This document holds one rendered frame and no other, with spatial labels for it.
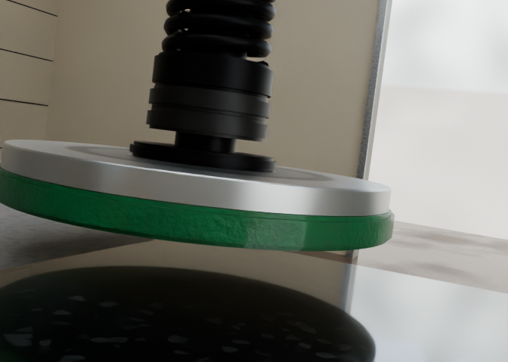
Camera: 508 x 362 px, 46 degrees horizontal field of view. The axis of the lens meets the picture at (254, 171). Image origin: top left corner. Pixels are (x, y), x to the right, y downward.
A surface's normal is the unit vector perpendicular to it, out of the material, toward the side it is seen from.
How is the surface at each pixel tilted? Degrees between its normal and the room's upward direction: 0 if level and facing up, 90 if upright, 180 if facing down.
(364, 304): 0
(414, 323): 0
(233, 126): 90
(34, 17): 90
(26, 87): 90
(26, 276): 0
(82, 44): 90
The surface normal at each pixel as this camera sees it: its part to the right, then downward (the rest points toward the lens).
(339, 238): 0.65, 0.12
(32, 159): -0.64, -0.04
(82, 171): -0.37, 0.00
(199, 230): 0.10, 0.07
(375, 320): 0.12, -0.99
